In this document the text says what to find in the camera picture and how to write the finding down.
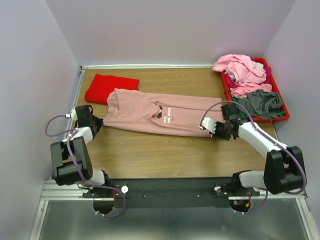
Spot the red t-shirt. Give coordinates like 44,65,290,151
84,74,140,105

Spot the dusty pink graphic t-shirt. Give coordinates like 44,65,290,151
103,88,223,137

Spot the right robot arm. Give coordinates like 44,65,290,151
200,101,307,196

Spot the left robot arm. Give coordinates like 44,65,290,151
50,104,111,198

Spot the green t-shirt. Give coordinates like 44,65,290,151
229,86,286,119

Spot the grey t-shirt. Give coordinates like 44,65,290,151
236,89,285,120

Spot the magenta t-shirt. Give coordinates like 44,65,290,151
224,66,271,88

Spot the light pink t-shirt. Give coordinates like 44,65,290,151
212,54,272,98

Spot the white printed t-shirt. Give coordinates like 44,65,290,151
222,59,266,83

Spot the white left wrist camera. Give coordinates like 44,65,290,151
64,107,78,121

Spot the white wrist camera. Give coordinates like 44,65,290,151
64,107,78,121
199,117,218,135

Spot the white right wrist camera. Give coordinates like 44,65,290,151
199,117,218,135

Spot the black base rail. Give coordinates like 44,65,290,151
82,176,266,210

